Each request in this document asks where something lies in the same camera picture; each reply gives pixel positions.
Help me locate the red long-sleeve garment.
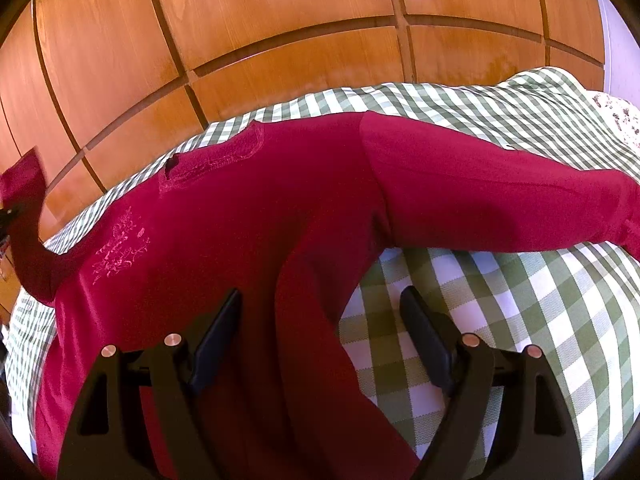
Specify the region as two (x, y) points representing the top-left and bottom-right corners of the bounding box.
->
(1, 112), (639, 479)

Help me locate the green white checkered bedspread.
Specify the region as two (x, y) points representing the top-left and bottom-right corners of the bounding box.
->
(6, 67), (639, 479)

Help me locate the wooden panelled wardrobe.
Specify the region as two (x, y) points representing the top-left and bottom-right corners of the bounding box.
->
(1, 0), (605, 238)

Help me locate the floral patterned pillow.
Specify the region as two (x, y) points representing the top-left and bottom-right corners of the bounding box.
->
(587, 90), (640, 155)

